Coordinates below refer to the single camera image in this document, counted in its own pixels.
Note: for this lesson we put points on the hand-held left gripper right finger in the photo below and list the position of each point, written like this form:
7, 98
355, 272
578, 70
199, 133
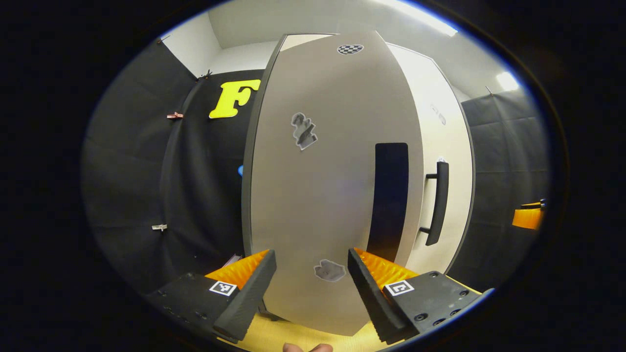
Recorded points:
371, 298

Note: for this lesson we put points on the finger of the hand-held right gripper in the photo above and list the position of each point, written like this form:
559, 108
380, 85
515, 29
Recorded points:
535, 205
528, 218

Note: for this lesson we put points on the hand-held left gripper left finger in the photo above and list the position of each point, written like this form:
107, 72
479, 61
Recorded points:
244, 300

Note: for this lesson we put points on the white cabinet door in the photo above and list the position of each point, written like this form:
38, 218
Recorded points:
452, 132
332, 195

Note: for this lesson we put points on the white and grey cabinet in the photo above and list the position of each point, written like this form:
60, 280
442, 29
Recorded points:
303, 41

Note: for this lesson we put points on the black backdrop cloth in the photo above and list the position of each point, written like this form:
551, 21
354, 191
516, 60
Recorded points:
503, 161
146, 171

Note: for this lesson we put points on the silver metal clip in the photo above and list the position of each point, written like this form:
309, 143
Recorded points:
159, 227

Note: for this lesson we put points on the small ceiling light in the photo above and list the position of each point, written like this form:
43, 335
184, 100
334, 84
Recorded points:
507, 81

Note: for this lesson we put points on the red clip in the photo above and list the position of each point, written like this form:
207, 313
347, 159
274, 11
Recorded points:
174, 115

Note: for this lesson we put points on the long ceiling light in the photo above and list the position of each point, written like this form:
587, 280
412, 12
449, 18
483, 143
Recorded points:
425, 14

